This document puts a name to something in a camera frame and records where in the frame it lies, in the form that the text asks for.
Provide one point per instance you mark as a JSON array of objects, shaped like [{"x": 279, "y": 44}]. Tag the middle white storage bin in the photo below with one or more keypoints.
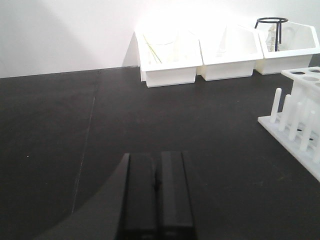
[{"x": 228, "y": 51}]

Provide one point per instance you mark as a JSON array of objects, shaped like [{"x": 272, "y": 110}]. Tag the clear glass beaker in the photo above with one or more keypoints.
[{"x": 166, "y": 46}]

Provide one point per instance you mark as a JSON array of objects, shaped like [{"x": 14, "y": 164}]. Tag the white test tube rack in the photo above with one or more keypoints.
[{"x": 297, "y": 126}]

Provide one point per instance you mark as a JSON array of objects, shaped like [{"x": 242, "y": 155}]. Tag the right white storage bin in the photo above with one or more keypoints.
[{"x": 301, "y": 43}]

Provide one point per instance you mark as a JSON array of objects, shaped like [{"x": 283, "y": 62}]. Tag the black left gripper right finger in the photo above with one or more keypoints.
[{"x": 175, "y": 216}]

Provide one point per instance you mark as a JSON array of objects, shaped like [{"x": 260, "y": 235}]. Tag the left white storage bin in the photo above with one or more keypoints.
[{"x": 173, "y": 73}]

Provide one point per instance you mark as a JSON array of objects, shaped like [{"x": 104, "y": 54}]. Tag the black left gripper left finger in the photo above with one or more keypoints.
[{"x": 124, "y": 208}]

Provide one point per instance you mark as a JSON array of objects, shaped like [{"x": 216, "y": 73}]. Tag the black wire tripod stand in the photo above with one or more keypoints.
[{"x": 278, "y": 21}]

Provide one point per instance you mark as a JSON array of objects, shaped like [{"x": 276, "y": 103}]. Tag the white storage bin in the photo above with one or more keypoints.
[
  {"x": 173, "y": 73},
  {"x": 301, "y": 43},
  {"x": 228, "y": 51}
]

